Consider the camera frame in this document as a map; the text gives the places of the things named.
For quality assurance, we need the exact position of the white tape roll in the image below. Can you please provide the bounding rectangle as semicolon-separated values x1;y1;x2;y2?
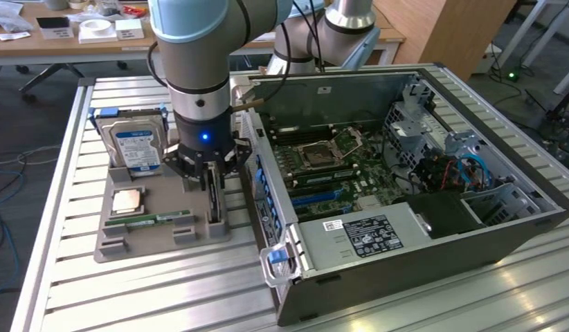
81;19;113;35

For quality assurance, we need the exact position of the blue floor cable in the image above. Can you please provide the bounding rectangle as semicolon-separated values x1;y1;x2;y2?
0;162;26;298

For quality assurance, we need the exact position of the CPU socket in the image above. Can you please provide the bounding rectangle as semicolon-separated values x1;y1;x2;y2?
298;141;341;170

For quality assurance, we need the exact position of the black wheeled base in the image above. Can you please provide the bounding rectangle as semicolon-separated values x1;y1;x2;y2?
16;61;129;103

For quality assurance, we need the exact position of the flat white box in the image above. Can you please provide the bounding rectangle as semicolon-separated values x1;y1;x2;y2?
77;28;121;45

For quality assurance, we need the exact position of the wooden cabinet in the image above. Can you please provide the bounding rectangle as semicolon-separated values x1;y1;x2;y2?
374;0;520;79

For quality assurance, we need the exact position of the grey parts rack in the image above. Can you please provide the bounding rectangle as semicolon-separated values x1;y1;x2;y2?
94;129;238;264

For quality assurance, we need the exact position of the green RAM stick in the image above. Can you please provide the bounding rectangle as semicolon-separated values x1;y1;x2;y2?
296;168;360;186
107;211;194;225

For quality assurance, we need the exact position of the white table frame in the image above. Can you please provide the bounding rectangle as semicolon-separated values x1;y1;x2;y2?
492;0;569;95

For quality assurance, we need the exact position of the green motherboard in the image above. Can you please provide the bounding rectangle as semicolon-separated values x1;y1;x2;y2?
260;113;409;223

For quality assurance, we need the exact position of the crumpled clear plastic bag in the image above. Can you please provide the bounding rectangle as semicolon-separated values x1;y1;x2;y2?
0;1;37;33

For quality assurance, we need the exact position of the black equipment stand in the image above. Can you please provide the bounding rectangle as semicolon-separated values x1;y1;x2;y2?
524;88;569;163

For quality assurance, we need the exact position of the black wire bundle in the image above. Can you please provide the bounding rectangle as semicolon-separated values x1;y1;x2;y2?
412;154;463;193

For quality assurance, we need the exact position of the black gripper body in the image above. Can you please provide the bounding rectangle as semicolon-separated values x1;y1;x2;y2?
175;111;238;176

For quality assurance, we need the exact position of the red package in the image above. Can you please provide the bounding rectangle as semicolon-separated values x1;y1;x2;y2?
122;5;150;19

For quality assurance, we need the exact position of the blue disk wire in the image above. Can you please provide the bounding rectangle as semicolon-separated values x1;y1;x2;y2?
456;153;495;192

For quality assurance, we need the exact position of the hard disk with blue carrier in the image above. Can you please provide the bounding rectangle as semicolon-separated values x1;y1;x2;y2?
89;104;175;179

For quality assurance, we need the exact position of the dark grey pouch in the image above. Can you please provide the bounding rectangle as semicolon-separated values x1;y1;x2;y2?
98;0;123;17

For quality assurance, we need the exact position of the light wooden desk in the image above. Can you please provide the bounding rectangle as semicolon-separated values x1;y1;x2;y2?
0;0;157;75
153;20;406;75

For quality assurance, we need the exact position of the perforated metal drive cage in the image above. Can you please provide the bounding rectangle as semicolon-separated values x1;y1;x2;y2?
384;82;452;174

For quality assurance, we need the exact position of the socket cover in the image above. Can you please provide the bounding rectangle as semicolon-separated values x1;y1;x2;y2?
333;127;364;156

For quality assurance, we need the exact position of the blue expansion slot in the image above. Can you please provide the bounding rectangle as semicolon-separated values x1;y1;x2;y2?
289;188;344;208

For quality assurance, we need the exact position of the black plastic shroud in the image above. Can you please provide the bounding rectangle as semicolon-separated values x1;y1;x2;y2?
406;192;488;240

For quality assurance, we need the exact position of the grey power supply unit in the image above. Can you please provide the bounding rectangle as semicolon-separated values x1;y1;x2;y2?
297;202;435;271

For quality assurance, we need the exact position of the white cube box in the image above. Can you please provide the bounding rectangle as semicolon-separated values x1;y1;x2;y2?
114;19;145;41

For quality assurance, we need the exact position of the silver disk bay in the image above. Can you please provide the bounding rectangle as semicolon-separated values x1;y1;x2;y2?
444;130;544;228

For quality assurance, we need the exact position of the white switch box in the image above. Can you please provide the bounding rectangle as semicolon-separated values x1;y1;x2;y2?
481;43;504;75

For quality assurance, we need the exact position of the CPU chip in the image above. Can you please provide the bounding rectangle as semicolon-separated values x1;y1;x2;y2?
113;189;143;212

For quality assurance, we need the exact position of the open grey PC case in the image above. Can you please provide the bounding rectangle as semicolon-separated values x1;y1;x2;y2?
228;66;568;328

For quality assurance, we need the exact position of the Nvidia graphics card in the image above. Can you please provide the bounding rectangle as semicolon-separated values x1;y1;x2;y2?
205;162;225;224

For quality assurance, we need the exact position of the white box with black top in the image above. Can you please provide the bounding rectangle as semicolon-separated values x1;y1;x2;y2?
37;16;77;39

